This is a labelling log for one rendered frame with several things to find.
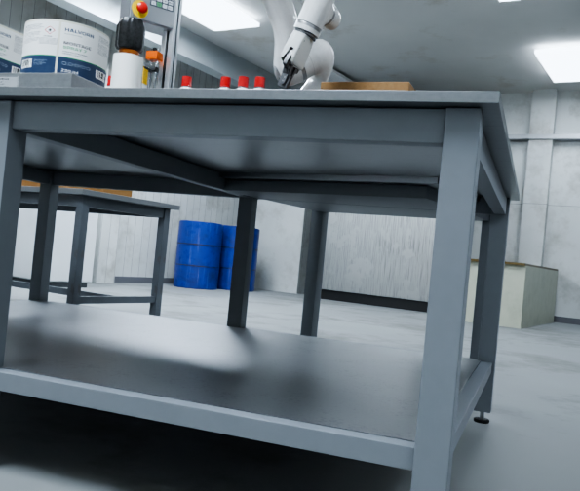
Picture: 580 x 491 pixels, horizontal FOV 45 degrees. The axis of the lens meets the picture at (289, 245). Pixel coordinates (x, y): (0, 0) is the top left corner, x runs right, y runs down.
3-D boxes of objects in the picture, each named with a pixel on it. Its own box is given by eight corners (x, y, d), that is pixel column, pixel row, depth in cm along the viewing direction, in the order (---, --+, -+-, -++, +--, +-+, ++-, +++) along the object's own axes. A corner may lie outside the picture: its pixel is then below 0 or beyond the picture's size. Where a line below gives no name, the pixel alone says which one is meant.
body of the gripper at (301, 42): (301, 33, 222) (287, 66, 224) (290, 22, 213) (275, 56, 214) (321, 41, 220) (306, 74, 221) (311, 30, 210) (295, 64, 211)
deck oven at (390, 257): (464, 311, 957) (479, 154, 960) (433, 313, 845) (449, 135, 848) (352, 297, 1044) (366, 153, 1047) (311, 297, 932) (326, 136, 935)
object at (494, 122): (-325, 91, 184) (-324, 83, 184) (49, 172, 326) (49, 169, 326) (499, 102, 114) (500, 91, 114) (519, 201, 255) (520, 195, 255)
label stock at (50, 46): (28, 94, 180) (34, 39, 180) (108, 104, 183) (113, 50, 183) (9, 75, 160) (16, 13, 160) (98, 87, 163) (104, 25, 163)
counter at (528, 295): (554, 322, 897) (558, 269, 899) (519, 328, 724) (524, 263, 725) (501, 316, 931) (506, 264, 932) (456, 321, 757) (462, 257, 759)
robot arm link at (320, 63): (295, 105, 275) (277, 51, 260) (336, 85, 277) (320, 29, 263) (308, 116, 265) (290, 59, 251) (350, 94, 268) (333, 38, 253)
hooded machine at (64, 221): (55, 282, 758) (67, 163, 760) (94, 287, 728) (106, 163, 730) (3, 281, 701) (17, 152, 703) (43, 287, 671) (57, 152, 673)
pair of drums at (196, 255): (163, 284, 899) (169, 217, 900) (221, 286, 1002) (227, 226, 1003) (206, 290, 859) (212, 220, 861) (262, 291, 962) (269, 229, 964)
